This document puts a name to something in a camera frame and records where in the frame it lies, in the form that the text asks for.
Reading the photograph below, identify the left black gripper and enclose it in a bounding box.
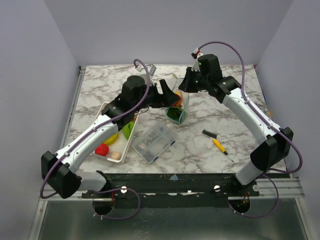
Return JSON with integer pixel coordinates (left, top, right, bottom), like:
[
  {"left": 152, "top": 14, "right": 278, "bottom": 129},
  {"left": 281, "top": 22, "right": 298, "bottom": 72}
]
[{"left": 133, "top": 79, "right": 180, "bottom": 112}]

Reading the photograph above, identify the red yellow apple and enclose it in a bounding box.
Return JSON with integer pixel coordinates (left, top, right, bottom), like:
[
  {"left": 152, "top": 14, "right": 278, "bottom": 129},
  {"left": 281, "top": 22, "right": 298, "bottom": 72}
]
[{"left": 172, "top": 91, "right": 183, "bottom": 108}]

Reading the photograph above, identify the green leafy vegetable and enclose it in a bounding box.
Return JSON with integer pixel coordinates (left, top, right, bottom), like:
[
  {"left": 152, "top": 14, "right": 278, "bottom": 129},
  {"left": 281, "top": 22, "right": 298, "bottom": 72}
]
[{"left": 166, "top": 107, "right": 185, "bottom": 125}]

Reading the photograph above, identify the clear zip top bag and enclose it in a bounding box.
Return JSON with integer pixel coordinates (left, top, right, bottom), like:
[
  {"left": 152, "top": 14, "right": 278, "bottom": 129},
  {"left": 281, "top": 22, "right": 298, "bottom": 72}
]
[{"left": 164, "top": 73, "right": 189, "bottom": 125}]

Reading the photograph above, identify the red strawberry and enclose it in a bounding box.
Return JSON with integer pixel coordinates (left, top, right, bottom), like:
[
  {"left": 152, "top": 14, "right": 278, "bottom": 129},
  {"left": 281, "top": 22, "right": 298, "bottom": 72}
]
[{"left": 94, "top": 143, "right": 110, "bottom": 157}]

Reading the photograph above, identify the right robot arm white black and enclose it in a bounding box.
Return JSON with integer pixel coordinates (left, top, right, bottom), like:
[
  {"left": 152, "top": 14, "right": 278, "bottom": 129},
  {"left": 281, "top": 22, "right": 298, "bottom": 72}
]
[{"left": 178, "top": 53, "right": 293, "bottom": 196}]

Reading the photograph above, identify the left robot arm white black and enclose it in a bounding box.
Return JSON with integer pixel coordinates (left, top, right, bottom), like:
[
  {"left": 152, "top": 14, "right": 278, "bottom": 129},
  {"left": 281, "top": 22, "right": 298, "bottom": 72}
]
[{"left": 40, "top": 75, "right": 180, "bottom": 199}]

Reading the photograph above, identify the clear plastic screw box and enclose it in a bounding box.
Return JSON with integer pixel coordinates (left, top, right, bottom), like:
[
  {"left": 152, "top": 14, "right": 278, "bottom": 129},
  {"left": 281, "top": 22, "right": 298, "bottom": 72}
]
[{"left": 131, "top": 122, "right": 177, "bottom": 164}]

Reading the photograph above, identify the black bit holder strip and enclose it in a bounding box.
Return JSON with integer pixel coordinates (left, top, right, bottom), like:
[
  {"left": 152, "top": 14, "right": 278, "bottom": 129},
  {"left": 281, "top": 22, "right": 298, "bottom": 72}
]
[{"left": 202, "top": 129, "right": 217, "bottom": 139}]

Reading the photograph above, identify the white perforated plastic basket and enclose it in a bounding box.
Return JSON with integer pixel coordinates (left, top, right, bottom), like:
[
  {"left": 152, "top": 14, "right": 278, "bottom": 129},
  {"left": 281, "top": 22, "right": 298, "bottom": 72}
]
[{"left": 91, "top": 114, "right": 139, "bottom": 164}]

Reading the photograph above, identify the yellow banana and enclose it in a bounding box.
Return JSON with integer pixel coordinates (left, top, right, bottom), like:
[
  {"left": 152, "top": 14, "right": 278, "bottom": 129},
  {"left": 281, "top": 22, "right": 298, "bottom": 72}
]
[{"left": 103, "top": 133, "right": 119, "bottom": 146}]

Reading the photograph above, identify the white garlic bulb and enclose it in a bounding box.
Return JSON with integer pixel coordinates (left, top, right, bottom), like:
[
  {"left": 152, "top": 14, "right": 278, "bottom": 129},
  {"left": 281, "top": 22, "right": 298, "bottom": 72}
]
[{"left": 109, "top": 151, "right": 122, "bottom": 160}]

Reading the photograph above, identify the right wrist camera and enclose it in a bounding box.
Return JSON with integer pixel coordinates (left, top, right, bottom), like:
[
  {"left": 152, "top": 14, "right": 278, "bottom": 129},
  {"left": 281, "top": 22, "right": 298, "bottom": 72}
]
[{"left": 191, "top": 48, "right": 203, "bottom": 72}]

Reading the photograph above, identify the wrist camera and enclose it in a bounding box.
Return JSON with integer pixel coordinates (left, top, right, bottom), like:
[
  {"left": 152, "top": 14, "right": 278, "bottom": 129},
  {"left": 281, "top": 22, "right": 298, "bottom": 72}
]
[
  {"left": 135, "top": 64, "right": 157, "bottom": 78},
  {"left": 191, "top": 48, "right": 203, "bottom": 72}
]

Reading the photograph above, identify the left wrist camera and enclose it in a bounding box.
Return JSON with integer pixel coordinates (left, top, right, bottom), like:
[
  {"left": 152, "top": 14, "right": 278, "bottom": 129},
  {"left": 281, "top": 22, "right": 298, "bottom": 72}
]
[{"left": 135, "top": 64, "right": 157, "bottom": 78}]

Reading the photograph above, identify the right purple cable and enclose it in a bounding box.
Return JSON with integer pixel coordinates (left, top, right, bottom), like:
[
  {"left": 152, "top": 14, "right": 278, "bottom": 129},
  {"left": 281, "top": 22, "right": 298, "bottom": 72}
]
[{"left": 191, "top": 41, "right": 304, "bottom": 218}]

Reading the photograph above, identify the purple cable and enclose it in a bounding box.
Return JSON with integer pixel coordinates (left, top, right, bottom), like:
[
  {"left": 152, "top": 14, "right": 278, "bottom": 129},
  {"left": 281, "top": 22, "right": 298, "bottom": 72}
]
[
  {"left": 39, "top": 58, "right": 141, "bottom": 220},
  {"left": 191, "top": 41, "right": 304, "bottom": 218}
]

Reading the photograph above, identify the yellow handled screwdriver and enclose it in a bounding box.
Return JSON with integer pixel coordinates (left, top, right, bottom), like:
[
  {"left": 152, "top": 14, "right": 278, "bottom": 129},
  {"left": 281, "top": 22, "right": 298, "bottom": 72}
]
[{"left": 212, "top": 138, "right": 234, "bottom": 163}]

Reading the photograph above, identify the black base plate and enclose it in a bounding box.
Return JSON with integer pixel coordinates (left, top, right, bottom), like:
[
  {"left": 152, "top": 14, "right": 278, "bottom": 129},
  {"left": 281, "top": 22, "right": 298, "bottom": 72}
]
[{"left": 51, "top": 172, "right": 295, "bottom": 208}]

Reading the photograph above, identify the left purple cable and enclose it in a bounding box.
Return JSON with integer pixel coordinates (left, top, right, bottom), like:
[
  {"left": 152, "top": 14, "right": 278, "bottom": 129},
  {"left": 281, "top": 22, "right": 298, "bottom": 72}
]
[{"left": 39, "top": 58, "right": 141, "bottom": 220}]

